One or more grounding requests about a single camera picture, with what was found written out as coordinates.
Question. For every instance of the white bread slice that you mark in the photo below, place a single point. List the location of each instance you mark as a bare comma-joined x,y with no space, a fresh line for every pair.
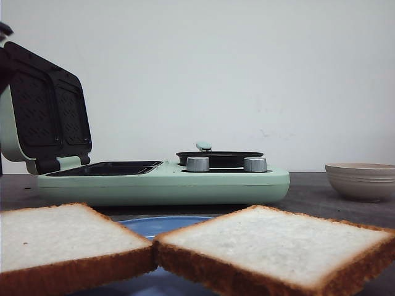
62,249
266,251

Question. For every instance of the mint green breakfast maker lid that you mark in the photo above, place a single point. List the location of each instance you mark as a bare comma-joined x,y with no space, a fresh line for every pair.
43,115

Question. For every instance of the beige ceramic bowl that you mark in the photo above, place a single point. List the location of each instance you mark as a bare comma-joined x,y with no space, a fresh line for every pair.
365,182

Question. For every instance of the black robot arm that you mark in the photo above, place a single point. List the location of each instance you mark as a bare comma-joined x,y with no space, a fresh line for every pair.
6,69

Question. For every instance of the mint green breakfast maker base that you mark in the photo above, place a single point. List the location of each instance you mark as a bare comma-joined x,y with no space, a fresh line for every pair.
161,183

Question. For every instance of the silver left knob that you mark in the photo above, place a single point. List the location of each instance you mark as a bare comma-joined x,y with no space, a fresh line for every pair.
197,164

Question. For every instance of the silver knob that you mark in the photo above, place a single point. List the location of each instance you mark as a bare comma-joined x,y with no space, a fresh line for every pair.
255,164
197,164

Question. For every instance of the silver right knob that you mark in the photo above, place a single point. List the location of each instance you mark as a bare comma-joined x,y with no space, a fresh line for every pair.
255,164

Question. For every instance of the blue plate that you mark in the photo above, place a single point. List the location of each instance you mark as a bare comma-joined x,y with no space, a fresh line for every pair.
160,281

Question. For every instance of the black frying pan green handle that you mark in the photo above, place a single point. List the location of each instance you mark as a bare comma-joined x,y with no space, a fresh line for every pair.
217,159

